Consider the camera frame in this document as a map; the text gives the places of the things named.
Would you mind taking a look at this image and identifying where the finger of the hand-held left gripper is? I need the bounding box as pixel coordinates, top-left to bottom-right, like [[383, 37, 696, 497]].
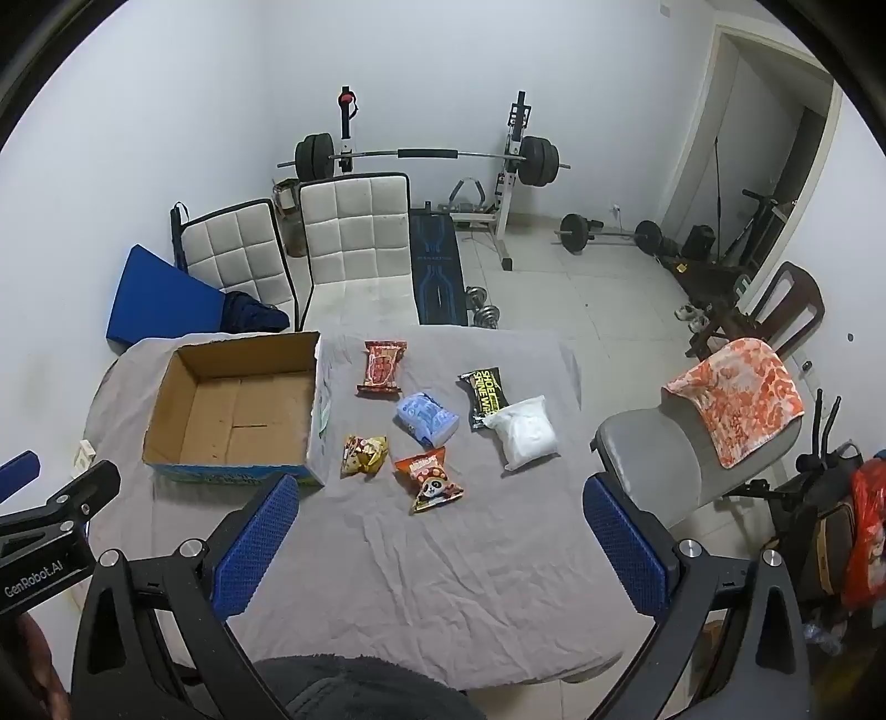
[[0, 450, 41, 505], [38, 460, 123, 520]]

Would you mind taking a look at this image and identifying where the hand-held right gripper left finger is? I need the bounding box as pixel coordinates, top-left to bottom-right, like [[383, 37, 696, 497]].
[[69, 472, 302, 720]]

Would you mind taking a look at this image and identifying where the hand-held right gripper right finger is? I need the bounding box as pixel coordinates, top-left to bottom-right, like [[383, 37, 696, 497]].
[[583, 472, 811, 720]]

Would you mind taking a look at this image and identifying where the cardboard box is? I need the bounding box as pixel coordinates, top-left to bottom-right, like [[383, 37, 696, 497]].
[[142, 331, 334, 490]]

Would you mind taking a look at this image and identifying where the yellow snack packet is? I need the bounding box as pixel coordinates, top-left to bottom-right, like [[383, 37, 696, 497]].
[[339, 433, 389, 479]]

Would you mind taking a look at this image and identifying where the white plastic bag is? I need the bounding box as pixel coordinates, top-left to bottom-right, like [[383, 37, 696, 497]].
[[482, 394, 559, 474]]

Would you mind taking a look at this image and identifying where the orange panda snack packet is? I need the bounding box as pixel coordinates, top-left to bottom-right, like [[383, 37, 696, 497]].
[[393, 446, 465, 516]]

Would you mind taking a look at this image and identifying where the black wipes packet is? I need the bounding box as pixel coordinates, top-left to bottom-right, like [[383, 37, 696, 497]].
[[458, 367, 514, 432]]

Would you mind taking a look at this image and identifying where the blue tissue pack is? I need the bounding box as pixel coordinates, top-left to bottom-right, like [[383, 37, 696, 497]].
[[394, 391, 461, 446]]

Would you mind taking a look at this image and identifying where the red snack packet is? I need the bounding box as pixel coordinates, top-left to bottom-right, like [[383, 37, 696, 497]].
[[356, 339, 408, 400]]

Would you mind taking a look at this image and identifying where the person's left hand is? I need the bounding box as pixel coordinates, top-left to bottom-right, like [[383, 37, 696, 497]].
[[0, 613, 71, 720]]

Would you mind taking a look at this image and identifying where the grey office chair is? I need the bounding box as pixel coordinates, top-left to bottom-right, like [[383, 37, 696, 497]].
[[590, 339, 807, 528]]

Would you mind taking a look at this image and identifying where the grey tablecloth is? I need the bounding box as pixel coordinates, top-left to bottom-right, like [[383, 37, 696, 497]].
[[86, 325, 658, 693]]

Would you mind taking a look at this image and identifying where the person's dark fleece clothing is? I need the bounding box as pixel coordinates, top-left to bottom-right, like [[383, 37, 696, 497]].
[[253, 654, 489, 720]]

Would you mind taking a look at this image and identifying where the black exercise machine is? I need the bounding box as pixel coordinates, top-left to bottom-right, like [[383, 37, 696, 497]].
[[761, 388, 886, 624]]

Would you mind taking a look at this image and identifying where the orange patterned towel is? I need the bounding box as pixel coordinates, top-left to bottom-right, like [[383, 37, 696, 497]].
[[662, 337, 807, 470]]

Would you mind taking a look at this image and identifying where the blue foam mat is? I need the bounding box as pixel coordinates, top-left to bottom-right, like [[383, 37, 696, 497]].
[[105, 244, 226, 345]]

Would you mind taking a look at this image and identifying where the dark blue jacket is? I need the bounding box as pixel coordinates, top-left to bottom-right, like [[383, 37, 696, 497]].
[[220, 291, 291, 335]]

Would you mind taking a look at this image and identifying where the red plastic bag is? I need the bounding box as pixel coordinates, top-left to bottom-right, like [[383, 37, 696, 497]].
[[841, 460, 886, 610]]

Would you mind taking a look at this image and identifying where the black blue rod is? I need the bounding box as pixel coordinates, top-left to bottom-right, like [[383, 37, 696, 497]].
[[169, 202, 192, 272]]

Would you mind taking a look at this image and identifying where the chrome dumbbell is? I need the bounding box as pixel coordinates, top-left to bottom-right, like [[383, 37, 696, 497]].
[[465, 285, 501, 328]]

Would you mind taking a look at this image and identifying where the white padded chair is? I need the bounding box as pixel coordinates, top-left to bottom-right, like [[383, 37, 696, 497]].
[[296, 172, 420, 333], [169, 198, 300, 333]]

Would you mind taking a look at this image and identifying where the dark wooden chair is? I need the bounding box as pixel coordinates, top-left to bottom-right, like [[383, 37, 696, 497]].
[[687, 261, 825, 361]]

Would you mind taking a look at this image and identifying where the small barbell with black plates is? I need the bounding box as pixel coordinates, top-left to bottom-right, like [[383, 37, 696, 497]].
[[552, 213, 663, 256]]

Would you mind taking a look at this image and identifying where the black bag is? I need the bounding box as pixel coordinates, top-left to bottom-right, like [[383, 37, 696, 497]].
[[682, 225, 718, 263]]

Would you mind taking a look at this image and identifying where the black blue weight bench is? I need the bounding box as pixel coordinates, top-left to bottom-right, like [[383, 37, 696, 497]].
[[408, 200, 472, 327]]

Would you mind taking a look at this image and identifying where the black kick scooter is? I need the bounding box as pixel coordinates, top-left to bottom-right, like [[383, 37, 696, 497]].
[[720, 190, 780, 268]]

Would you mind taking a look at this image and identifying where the white barbell rack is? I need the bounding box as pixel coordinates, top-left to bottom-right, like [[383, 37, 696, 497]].
[[328, 86, 534, 272]]

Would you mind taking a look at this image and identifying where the racked barbell with black plates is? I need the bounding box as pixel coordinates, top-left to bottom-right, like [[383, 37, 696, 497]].
[[277, 133, 573, 188]]

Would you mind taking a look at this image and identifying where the grey cable handle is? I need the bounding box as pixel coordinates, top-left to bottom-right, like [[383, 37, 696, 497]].
[[446, 176, 486, 213]]

